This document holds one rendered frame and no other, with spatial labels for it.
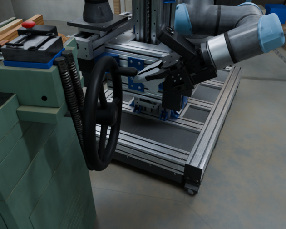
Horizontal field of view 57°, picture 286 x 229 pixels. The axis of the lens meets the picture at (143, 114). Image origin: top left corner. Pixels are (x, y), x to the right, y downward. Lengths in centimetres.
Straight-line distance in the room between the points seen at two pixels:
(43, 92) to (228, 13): 47
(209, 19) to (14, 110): 50
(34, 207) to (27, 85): 34
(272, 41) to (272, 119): 164
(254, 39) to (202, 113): 118
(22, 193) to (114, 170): 97
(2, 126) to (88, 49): 75
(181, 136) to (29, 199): 100
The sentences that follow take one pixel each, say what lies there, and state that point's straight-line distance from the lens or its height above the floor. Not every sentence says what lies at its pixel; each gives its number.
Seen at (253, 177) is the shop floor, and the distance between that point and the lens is 172.
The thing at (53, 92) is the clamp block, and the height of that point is 91.
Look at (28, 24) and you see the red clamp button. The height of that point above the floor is 102.
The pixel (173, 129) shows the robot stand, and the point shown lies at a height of 21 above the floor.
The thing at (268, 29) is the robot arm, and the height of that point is 103.
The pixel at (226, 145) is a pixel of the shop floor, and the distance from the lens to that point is 187.
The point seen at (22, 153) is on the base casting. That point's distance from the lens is 70.
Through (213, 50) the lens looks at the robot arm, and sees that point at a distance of 63.
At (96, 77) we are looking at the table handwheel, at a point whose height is 94.
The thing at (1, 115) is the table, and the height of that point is 89.
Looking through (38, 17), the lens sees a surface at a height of 94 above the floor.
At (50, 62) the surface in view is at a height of 97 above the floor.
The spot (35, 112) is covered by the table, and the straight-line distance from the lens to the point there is 63.
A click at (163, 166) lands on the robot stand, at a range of 144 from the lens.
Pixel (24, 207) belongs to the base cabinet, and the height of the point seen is 63.
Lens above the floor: 120
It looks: 36 degrees down
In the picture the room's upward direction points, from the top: straight up
